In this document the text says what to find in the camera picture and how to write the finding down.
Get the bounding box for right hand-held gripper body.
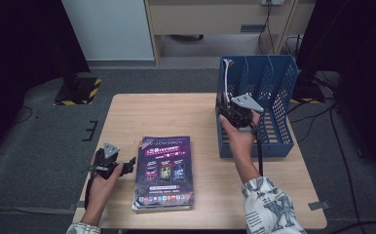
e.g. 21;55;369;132
219;93;265;130

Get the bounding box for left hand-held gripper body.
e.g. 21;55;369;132
93;141;122;180

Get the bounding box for black and red magazine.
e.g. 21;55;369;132
221;58;235;106

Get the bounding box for purple magazine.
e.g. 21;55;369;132
132;136;195;211

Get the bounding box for blue file rack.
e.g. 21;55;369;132
214;54;300;159

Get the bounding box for person's left hand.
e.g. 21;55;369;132
84;162;125;215

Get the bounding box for person's right hand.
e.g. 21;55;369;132
218;111;261;162

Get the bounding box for grey tape strip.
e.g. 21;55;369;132
68;200;87;211
307;200;330;212

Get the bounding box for black stand base striped edge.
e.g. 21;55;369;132
289;81;326;105
53;72;102;106

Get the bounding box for beige wooden desk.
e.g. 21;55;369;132
143;0;317;66

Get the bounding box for white board panel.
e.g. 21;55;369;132
60;0;155;61

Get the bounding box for dark curtain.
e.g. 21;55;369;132
0;0;92;164
295;0;376;188

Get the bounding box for left hand-held gripper black cable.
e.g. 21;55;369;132
84;172;96;210

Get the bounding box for hand-held gripper black cable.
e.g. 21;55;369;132
252;125;265;178
84;172;96;210

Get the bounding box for right hand-held gripper black cable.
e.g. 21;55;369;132
252;125;265;178

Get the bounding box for thin black floor cable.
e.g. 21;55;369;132
14;105;34;125

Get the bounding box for black hanging cable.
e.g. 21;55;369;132
257;3;277;55

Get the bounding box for long black floor cable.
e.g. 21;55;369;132
328;103;360;234

